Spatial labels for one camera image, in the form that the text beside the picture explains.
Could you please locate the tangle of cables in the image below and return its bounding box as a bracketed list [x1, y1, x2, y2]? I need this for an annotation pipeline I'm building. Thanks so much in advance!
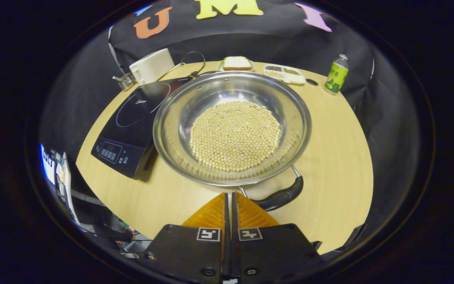
[93, 215, 153, 259]

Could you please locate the pile of soybeans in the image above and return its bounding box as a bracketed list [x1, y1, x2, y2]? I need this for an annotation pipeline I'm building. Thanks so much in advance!
[190, 101, 282, 172]

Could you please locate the white divided bean tray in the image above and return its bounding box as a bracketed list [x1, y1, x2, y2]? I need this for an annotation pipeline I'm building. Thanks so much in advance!
[263, 64, 306, 85]

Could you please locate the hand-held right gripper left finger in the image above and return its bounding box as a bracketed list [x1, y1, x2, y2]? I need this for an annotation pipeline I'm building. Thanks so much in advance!
[144, 192, 228, 284]

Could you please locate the white toaster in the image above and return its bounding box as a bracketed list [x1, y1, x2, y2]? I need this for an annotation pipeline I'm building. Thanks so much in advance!
[129, 48, 175, 85]

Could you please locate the stainless steel pot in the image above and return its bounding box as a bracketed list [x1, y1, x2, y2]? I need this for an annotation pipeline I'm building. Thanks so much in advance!
[153, 71, 313, 212]

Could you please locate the sandwich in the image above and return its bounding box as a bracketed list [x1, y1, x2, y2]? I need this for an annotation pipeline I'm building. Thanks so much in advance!
[223, 56, 253, 71]

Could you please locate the black toaster cable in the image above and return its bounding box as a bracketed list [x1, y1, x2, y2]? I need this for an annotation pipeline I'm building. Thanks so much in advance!
[160, 51, 206, 81]

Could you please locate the small glass wire holder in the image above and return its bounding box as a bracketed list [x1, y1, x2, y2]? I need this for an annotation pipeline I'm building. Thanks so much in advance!
[112, 72, 137, 91]

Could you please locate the green label drink bottle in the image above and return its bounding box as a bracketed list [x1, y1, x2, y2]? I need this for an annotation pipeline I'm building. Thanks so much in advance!
[324, 54, 349, 94]

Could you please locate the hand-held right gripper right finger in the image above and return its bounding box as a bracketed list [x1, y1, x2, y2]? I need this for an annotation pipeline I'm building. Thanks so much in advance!
[232, 192, 324, 284]

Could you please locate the black induction cooktop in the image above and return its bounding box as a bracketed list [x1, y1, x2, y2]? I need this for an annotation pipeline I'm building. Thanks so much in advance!
[91, 77, 192, 179]

